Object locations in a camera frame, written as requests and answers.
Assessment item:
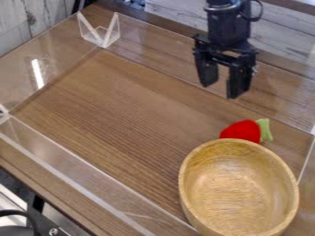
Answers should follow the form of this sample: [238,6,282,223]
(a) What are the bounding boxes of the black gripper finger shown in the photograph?
[194,51,219,88]
[227,60,255,99]

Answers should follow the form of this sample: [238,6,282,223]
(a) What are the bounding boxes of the clear acrylic tray walls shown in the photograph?
[0,7,315,236]

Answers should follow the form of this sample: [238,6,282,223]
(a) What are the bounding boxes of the clear acrylic corner bracket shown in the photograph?
[76,13,121,49]

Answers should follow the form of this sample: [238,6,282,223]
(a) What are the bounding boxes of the black table clamp bracket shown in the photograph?
[27,195,71,236]

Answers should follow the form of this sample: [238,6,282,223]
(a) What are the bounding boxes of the red felt strawberry toy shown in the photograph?
[219,118,274,144]

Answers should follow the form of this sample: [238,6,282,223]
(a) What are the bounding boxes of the oval wooden bowl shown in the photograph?
[179,138,299,236]

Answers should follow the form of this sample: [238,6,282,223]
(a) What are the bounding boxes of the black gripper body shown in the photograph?
[191,0,261,75]

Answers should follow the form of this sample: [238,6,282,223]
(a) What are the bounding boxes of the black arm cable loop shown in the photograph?
[245,0,265,23]

